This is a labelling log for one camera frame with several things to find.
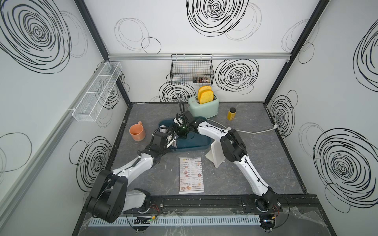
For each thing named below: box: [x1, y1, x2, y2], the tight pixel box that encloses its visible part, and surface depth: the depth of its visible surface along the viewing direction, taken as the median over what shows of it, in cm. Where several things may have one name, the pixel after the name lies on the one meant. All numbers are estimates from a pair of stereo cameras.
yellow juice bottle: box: [226, 107, 237, 121], surface depth 107 cm
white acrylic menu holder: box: [205, 142, 226, 169], surface depth 79 cm
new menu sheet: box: [166, 134, 178, 149], surface depth 80 cm
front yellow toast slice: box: [199, 90, 214, 105], surface depth 99 cm
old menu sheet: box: [178, 156, 205, 195], surface depth 85 cm
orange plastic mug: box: [128, 120, 146, 142], surface depth 98 cm
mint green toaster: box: [188, 93, 220, 119], surface depth 102 cm
